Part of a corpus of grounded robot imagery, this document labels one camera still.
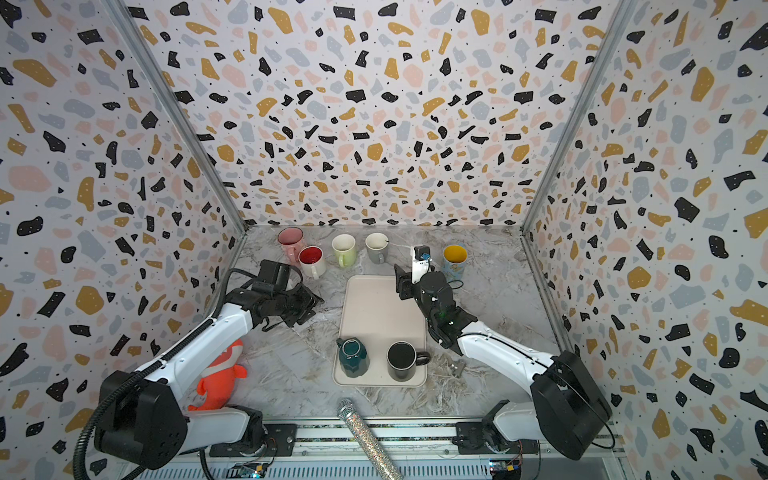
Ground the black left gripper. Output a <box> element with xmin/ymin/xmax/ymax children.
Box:
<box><xmin>274</xmin><ymin>283</ymin><xmax>327</xmax><ymax>328</ymax></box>

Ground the white mug red inside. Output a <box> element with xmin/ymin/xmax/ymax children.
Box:
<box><xmin>298</xmin><ymin>246</ymin><xmax>327</xmax><ymax>280</ymax></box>

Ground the grey frosted cup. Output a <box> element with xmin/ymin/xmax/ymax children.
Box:
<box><xmin>365</xmin><ymin>233</ymin><xmax>389</xmax><ymax>264</ymax></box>

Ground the blue glazed mug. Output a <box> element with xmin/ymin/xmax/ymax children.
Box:
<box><xmin>442</xmin><ymin>244</ymin><xmax>468</xmax><ymax>282</ymax></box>

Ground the pink mug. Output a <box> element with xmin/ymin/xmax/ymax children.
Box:
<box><xmin>277</xmin><ymin>227</ymin><xmax>306</xmax><ymax>266</ymax></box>

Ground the black mug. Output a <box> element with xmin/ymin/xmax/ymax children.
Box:
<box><xmin>386</xmin><ymin>341</ymin><xmax>432</xmax><ymax>382</ymax></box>

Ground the light green mug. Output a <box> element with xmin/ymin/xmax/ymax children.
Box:
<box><xmin>332</xmin><ymin>233</ymin><xmax>357</xmax><ymax>269</ymax></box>

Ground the dark green mug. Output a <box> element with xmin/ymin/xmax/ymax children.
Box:
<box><xmin>336</xmin><ymin>337</ymin><xmax>370</xmax><ymax>378</ymax></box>

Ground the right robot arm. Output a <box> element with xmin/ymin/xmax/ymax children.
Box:
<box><xmin>394</xmin><ymin>265</ymin><xmax>612</xmax><ymax>461</ymax></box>

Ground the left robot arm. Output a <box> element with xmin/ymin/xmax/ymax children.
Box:
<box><xmin>73</xmin><ymin>260</ymin><xmax>323</xmax><ymax>479</ymax></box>

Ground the beige rectangular tray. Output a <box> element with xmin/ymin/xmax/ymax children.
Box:
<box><xmin>333</xmin><ymin>275</ymin><xmax>427</xmax><ymax>388</ymax></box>

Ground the red shark plush toy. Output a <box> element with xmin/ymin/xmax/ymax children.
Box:
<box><xmin>187</xmin><ymin>340</ymin><xmax>248</xmax><ymax>411</ymax></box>

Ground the glitter filled tube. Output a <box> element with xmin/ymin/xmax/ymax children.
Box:
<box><xmin>338</xmin><ymin>398</ymin><xmax>403</xmax><ymax>480</ymax></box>

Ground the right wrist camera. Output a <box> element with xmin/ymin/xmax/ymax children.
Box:
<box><xmin>411</xmin><ymin>245</ymin><xmax>431</xmax><ymax>284</ymax></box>

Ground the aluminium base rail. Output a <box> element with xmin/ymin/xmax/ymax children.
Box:
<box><xmin>142</xmin><ymin>417</ymin><xmax>634</xmax><ymax>479</ymax></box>

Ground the aluminium corner post left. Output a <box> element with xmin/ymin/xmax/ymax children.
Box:
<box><xmin>102</xmin><ymin>1</ymin><xmax>247</xmax><ymax>236</ymax></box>

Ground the aluminium corner post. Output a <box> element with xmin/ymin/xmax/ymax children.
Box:
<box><xmin>521</xmin><ymin>0</ymin><xmax>637</xmax><ymax>237</ymax></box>
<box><xmin>102</xmin><ymin>1</ymin><xmax>247</xmax><ymax>236</ymax></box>

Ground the aluminium corner post right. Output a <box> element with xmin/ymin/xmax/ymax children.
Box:
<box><xmin>521</xmin><ymin>0</ymin><xmax>637</xmax><ymax>237</ymax></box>

